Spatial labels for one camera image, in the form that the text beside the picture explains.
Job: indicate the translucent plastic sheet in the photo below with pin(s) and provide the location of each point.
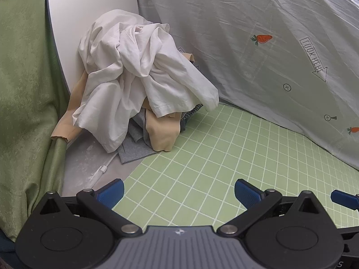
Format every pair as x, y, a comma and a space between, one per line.
81, 165

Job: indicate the grey garment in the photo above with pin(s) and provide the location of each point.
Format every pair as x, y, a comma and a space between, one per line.
134, 152

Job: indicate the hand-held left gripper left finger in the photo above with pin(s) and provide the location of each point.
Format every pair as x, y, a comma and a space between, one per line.
110, 193

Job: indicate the green grid mat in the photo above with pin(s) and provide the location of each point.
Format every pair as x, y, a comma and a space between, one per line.
210, 159

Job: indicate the beige garment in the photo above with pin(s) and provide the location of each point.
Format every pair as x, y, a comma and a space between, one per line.
162, 134

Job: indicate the white backdrop board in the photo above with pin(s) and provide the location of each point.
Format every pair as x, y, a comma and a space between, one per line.
84, 0

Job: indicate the white plastic clip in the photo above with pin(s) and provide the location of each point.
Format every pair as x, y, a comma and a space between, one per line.
102, 169

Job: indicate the carrot printed pale sheet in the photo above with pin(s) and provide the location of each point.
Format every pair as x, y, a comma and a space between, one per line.
238, 19

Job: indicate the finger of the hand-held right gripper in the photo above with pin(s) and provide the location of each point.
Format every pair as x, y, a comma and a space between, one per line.
343, 199

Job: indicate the green curtain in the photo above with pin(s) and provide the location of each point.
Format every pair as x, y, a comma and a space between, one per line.
22, 89

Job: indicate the white pants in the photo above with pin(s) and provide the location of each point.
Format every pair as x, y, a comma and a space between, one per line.
126, 61

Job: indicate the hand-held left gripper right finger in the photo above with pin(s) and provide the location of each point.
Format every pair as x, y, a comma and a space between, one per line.
246, 193

